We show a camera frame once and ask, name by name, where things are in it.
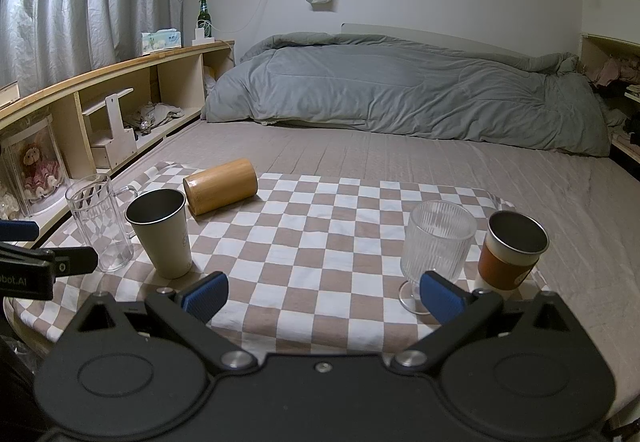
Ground wooden bedside shelf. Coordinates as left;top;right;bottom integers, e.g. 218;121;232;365
0;40;236;235

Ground checkered cloth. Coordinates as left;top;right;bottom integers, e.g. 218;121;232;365
4;162;544;359

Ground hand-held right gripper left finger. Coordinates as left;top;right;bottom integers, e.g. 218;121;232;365
74;271;257;377

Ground wooden tool box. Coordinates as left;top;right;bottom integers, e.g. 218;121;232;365
81;88;138;169

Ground green glass bottle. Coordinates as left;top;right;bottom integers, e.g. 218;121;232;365
197;0;212;41

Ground clear glass mug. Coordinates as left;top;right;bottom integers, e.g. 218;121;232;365
65;173;139;273

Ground pink clothes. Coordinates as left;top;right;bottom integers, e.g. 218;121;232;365
586;56;640;90

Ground grey duvet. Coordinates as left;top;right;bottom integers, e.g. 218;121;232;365
201;31;612;157

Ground steel cup with orange sleeve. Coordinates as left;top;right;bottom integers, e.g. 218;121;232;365
475;210;550;294

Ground white headboard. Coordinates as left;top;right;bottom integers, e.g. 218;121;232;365
342;22;528;59

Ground doll in clear box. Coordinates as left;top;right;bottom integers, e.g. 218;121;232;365
0;115;71;219

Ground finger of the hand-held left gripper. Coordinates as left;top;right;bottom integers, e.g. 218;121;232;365
0;242;99;276
0;220;40;242

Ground wooden clothes shelf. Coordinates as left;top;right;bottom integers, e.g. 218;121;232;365
579;32;640;160

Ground tissue box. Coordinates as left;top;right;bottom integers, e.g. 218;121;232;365
141;28;181;56

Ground plain steel cup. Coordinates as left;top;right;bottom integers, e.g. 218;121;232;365
124;189;194;279

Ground bamboo cup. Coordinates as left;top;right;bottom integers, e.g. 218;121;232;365
183;157;259;217

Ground grey crumpled cloth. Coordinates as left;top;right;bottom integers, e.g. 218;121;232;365
122;102;187;137

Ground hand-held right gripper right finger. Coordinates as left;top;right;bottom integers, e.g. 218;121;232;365
391;271;569;374

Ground grey curtain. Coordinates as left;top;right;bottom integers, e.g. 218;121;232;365
0;0;186;90

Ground ribbed glass goblet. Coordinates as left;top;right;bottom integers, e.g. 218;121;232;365
398;200;477;314

